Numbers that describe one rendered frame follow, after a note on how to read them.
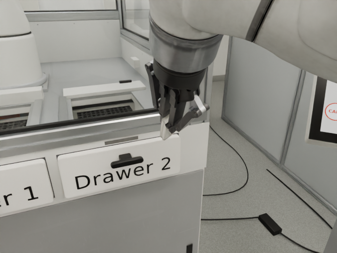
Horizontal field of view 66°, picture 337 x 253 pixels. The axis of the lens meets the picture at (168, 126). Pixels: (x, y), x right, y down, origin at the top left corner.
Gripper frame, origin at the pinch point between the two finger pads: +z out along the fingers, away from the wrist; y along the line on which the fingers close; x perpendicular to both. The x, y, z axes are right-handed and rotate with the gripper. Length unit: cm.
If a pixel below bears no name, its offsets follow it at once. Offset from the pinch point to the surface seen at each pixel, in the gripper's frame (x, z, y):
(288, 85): -136, 98, 8
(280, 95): -135, 110, 8
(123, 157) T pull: 8.6, 11.2, 4.5
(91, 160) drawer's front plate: 14.5, 11.5, 8.4
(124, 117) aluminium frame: 3.3, 7.2, 10.7
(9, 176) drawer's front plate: 29.5, 9.6, 15.0
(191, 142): -9.0, 16.8, -1.3
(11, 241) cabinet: 39.0, 25.8, 9.2
